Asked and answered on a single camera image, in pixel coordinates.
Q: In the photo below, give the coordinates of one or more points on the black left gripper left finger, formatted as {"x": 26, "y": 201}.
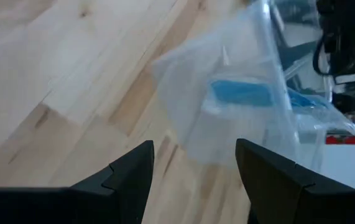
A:
{"x": 124, "y": 186}

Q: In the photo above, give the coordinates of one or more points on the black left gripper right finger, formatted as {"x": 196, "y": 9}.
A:
{"x": 276, "y": 193}

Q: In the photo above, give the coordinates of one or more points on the blue elastic bandage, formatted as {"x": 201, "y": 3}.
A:
{"x": 242, "y": 93}

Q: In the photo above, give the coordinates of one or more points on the clear plastic bag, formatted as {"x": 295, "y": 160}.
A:
{"x": 211, "y": 77}

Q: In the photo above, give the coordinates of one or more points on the clear plastic container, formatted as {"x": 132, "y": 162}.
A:
{"x": 292, "y": 34}

